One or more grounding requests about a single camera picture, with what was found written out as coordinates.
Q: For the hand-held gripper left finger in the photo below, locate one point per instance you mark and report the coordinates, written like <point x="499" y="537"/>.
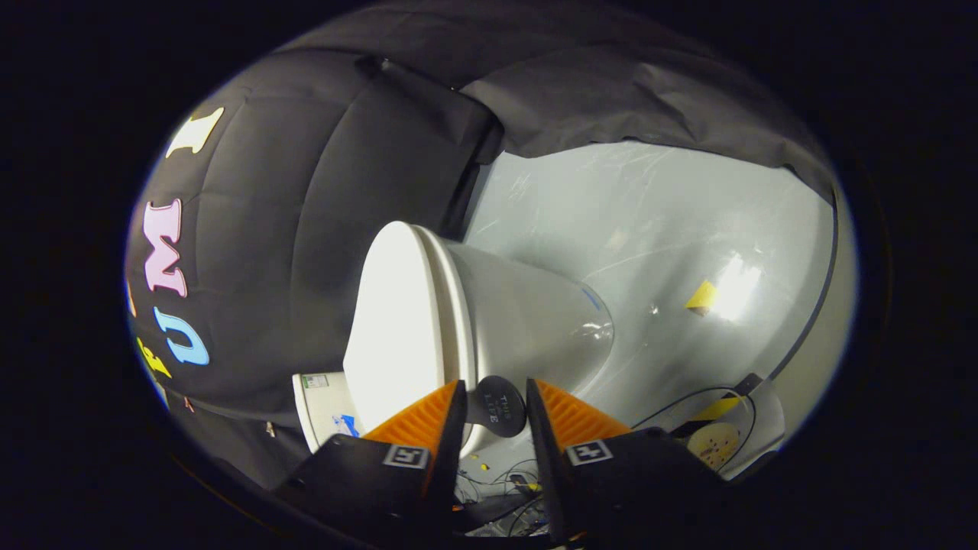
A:
<point x="451" y="443"/>

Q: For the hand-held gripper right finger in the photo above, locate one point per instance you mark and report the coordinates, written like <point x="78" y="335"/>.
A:
<point x="544" y="458"/>

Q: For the black round lid tab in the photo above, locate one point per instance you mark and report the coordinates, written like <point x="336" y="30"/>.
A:
<point x="497" y="405"/>

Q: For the white toilet lid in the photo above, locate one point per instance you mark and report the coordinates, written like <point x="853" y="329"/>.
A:
<point x="397" y="328"/>

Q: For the white toilet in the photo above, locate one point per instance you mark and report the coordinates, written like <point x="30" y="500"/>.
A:
<point x="527" y="321"/>

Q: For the yellow floor tape piece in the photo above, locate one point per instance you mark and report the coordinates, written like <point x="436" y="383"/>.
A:
<point x="701" y="298"/>

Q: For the black backdrop cloth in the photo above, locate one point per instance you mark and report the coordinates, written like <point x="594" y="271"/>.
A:
<point x="306" y="229"/>

